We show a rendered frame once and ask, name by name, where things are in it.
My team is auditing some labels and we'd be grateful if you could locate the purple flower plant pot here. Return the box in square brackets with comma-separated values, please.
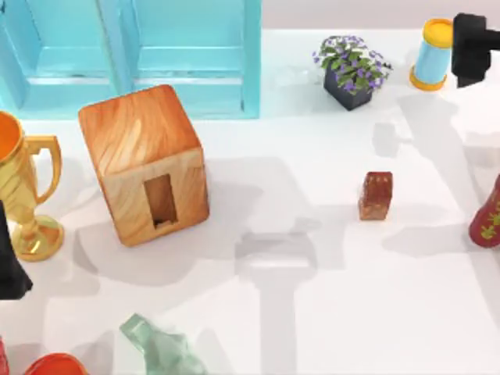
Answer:
[311, 34, 395, 113]

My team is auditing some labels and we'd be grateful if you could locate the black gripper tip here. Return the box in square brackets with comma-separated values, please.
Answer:
[0, 199, 34, 302]

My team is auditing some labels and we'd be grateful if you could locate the red orange cup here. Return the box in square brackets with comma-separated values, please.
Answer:
[23, 352, 86, 375]

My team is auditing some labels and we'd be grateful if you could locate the pale green glass bottle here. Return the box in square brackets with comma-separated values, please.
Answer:
[118, 312, 209, 375]

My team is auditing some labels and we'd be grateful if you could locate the brown bread piece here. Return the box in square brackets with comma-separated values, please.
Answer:
[358, 170, 395, 221]

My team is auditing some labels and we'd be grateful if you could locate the gold trophy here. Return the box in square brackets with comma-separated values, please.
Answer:
[0, 111, 65, 263]

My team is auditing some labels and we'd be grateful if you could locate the dark red object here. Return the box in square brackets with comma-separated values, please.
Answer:
[0, 337, 11, 375]

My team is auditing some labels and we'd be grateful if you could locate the blue and yellow can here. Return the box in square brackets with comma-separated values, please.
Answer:
[409, 17, 456, 93]

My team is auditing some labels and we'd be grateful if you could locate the red bottle with green print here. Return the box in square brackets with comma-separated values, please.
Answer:
[468, 190, 500, 249]

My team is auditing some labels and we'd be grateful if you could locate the wooden box with slot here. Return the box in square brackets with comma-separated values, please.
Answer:
[77, 84, 211, 248]

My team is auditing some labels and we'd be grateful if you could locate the black angular object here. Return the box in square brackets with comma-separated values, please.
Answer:
[451, 12, 500, 89]

